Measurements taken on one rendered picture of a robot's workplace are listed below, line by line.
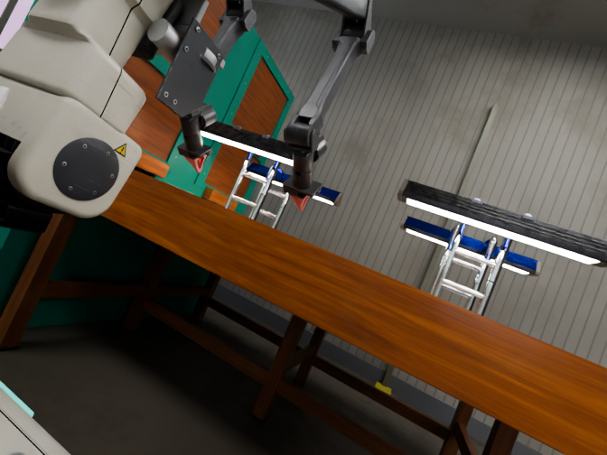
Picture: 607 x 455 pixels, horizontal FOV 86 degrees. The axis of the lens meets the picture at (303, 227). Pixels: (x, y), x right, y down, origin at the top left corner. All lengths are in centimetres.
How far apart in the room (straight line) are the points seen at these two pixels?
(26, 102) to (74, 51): 10
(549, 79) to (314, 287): 294
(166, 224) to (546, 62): 318
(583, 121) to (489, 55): 91
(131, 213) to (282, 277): 57
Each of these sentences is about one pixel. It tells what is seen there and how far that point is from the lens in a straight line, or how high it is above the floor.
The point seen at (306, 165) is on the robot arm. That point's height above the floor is 95.
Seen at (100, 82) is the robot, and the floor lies 85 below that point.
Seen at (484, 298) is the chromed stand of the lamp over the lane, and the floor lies 84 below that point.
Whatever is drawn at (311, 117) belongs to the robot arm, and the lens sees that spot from 87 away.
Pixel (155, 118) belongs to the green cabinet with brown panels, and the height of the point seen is 103.
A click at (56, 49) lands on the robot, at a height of 88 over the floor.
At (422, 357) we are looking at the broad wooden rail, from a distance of 83.
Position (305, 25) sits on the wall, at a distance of 400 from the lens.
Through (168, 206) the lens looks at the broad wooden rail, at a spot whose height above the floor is 70.
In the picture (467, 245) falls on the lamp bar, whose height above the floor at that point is 107.
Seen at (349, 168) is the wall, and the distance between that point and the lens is 304.
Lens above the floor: 74
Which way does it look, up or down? 3 degrees up
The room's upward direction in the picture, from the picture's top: 23 degrees clockwise
